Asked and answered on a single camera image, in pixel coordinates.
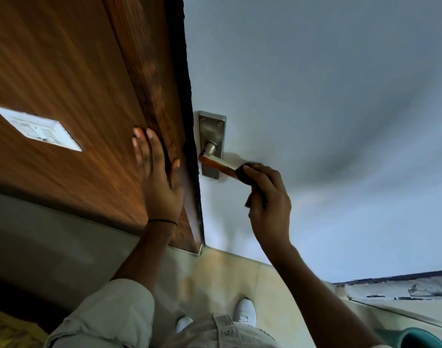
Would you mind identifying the dark cleaning cloth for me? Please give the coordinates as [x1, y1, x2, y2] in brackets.
[235, 162, 269, 209]

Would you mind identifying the brown wooden wall panel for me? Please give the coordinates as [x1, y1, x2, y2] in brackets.
[0, 0, 187, 250]

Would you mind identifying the metal door handle plate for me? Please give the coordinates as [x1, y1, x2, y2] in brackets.
[198, 111, 227, 181]

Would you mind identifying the beige shirt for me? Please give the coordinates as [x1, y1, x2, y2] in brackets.
[44, 278, 281, 348]

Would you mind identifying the white switch plate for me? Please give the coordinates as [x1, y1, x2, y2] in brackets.
[0, 105, 83, 152]

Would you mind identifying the person's left forearm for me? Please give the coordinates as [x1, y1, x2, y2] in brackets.
[111, 221, 178, 299]

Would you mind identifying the yellow patterned mat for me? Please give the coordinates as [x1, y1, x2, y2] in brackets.
[0, 304, 49, 348]

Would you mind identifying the person's right hand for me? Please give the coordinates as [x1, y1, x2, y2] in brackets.
[242, 164, 292, 250]

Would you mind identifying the dark wooden door frame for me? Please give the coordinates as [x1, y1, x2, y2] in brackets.
[100, 0, 206, 255]

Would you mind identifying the brown door handle lever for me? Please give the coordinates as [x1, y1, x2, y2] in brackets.
[199, 141, 240, 180]

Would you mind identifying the person's right forearm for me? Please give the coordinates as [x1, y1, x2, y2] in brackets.
[259, 242, 385, 348]

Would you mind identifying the teal bucket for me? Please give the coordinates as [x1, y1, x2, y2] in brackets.
[374, 326, 442, 348]

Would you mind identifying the white door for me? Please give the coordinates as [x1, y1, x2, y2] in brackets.
[182, 0, 442, 284]

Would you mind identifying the person's left hand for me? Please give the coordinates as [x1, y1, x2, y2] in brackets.
[132, 127, 185, 224]

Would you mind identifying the white shoe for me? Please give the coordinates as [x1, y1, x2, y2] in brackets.
[176, 315, 194, 334]
[233, 298, 257, 327]

